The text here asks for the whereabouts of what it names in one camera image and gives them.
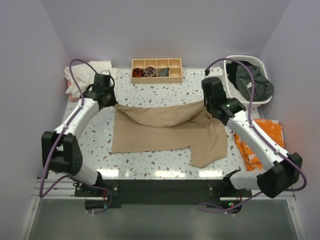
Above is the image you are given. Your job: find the beige t-shirt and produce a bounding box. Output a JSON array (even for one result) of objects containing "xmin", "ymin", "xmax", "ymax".
[{"xmin": 112, "ymin": 101, "xmax": 228, "ymax": 168}]

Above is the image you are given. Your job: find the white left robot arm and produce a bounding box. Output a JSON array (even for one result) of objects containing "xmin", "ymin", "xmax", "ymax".
[{"xmin": 41, "ymin": 73, "xmax": 117, "ymax": 185}]

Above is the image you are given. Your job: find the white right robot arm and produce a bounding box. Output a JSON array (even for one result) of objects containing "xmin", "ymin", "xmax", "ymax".
[{"xmin": 201, "ymin": 77, "xmax": 303, "ymax": 199}]

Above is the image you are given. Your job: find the white plastic laundry basket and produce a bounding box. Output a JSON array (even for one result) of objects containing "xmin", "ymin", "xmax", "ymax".
[{"xmin": 223, "ymin": 55, "xmax": 274, "ymax": 108}]

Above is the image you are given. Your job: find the cream folded t-shirt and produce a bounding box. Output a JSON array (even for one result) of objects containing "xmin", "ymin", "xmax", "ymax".
[{"xmin": 64, "ymin": 61, "xmax": 118, "ymax": 92}]

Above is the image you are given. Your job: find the black garment in basket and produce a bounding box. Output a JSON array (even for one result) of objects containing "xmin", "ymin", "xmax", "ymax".
[{"xmin": 226, "ymin": 61, "xmax": 251, "ymax": 88}]

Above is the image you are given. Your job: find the pink folded t-shirt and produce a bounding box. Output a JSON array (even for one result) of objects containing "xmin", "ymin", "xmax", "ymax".
[{"xmin": 65, "ymin": 80, "xmax": 81, "ymax": 102}]

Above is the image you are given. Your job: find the orange black rolled sock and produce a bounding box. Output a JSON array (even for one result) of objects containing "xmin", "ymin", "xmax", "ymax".
[{"xmin": 132, "ymin": 67, "xmax": 144, "ymax": 78}]

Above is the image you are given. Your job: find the wooden compartment organizer box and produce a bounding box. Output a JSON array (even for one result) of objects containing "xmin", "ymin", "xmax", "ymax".
[{"xmin": 130, "ymin": 58, "xmax": 183, "ymax": 84}]

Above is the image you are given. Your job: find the dark green t-shirt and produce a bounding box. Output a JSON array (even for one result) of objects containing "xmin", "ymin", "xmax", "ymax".
[{"xmin": 235, "ymin": 65, "xmax": 274, "ymax": 102}]

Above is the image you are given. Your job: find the brown patterned rolled sock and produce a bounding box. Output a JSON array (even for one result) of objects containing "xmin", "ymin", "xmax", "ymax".
[{"xmin": 143, "ymin": 66, "xmax": 157, "ymax": 78}]

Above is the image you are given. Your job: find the grey rolled sock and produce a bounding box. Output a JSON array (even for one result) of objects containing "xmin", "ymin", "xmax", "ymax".
[{"xmin": 157, "ymin": 67, "xmax": 170, "ymax": 78}]

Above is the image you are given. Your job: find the orange tie-dye folded t-shirt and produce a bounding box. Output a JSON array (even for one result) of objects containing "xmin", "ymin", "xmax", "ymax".
[{"xmin": 233, "ymin": 118, "xmax": 286, "ymax": 172}]

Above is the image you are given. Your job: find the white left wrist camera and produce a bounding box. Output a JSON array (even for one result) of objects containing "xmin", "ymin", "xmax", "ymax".
[{"xmin": 100, "ymin": 69, "xmax": 112, "ymax": 76}]

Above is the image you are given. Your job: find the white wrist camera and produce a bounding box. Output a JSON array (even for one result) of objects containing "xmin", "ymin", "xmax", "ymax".
[
  {"xmin": 100, "ymin": 69, "xmax": 112, "ymax": 76},
  {"xmin": 206, "ymin": 67, "xmax": 224, "ymax": 81}
]

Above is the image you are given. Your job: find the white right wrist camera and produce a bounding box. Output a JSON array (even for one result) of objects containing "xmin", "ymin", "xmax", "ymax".
[{"xmin": 206, "ymin": 67, "xmax": 224, "ymax": 81}]

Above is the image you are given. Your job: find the aluminium frame rail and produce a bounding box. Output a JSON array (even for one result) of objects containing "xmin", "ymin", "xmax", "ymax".
[{"xmin": 18, "ymin": 174, "xmax": 78, "ymax": 240}]

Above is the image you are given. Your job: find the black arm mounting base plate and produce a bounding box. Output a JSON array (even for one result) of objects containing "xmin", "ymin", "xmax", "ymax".
[{"xmin": 73, "ymin": 179, "xmax": 252, "ymax": 210}]

